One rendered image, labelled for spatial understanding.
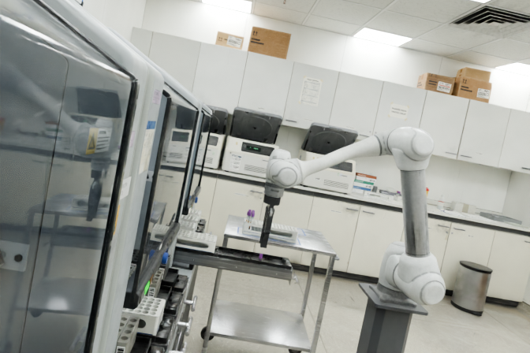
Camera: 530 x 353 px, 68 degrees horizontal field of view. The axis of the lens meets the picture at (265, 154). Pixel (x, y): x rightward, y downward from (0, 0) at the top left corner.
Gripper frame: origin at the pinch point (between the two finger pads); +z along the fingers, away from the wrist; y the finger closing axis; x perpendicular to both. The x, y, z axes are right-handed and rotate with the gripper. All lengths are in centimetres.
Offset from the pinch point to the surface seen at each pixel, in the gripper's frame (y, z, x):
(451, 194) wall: -289, -19, 256
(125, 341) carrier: 94, 1, -36
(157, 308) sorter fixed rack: 74, 3, -33
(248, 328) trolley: -36, 61, 6
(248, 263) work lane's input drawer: 9.6, 9.2, -5.6
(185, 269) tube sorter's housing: 10.5, 15.8, -31.6
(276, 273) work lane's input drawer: 9.6, 11.3, 7.0
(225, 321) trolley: -41, 61, -7
